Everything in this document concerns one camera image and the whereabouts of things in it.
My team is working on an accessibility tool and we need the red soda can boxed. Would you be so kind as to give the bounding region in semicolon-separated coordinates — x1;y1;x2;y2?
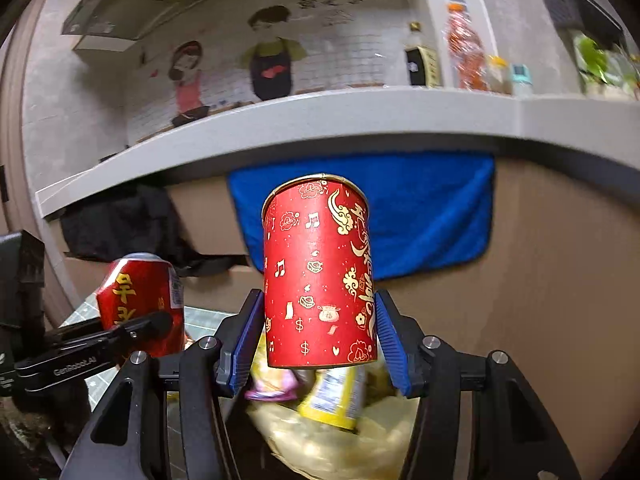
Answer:
96;254;186;358

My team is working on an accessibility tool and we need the blue towel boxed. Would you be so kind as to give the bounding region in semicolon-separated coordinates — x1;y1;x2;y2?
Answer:
227;152;496;281

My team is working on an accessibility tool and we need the teal lid jar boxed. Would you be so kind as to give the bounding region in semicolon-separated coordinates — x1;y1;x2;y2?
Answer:
510;63;533;97

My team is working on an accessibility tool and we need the red paper canister gold print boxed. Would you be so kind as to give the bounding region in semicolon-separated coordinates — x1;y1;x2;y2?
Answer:
262;173;378;370

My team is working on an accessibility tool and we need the waste bin with yellow bag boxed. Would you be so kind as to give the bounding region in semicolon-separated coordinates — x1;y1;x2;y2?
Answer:
247;330;421;480

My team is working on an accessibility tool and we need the dark sauce bottle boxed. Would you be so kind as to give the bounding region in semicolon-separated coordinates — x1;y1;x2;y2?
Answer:
402;21;443;89

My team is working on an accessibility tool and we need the purple pink packet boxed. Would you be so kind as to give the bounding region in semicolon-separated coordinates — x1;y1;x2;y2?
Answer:
245;367;298;403

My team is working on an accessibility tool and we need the yellow snack packet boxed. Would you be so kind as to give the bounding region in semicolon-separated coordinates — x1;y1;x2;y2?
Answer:
297;367;373;433

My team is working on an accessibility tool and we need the grey kitchen counter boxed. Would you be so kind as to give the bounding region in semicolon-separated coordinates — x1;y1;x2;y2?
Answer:
35;85;640;221

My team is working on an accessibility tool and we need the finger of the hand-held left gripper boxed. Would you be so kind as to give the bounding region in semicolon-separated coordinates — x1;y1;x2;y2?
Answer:
15;310;173;393

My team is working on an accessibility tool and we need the black cloth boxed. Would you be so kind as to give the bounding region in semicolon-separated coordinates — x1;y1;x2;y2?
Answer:
60;185;251;278

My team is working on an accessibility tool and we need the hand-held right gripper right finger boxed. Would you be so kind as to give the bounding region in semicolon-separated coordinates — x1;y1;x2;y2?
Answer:
374;289;583;480

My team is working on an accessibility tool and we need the wall sticker figure black apron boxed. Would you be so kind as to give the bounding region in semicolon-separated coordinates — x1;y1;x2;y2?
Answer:
239;5;307;102

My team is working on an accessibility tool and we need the orange drink bottle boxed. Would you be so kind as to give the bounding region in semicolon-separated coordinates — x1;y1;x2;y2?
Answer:
445;2;488;92

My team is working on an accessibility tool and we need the green cutting mat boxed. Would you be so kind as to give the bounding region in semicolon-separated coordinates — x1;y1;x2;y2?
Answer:
75;302;238;480

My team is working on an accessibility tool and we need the range hood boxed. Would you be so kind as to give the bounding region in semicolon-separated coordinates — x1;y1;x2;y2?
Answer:
61;0;301;53

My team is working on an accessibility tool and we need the green plant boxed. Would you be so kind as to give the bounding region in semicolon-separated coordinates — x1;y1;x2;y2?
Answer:
572;32;640;98

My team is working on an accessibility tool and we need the yellow lid jar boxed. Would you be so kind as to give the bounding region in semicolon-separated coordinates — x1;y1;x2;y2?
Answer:
485;55;512;95

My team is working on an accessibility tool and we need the black wall basket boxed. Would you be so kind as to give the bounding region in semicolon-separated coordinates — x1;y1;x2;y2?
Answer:
537;0;623;48

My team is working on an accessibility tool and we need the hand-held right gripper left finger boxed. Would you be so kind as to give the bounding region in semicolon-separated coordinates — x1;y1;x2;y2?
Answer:
60;289;266;480

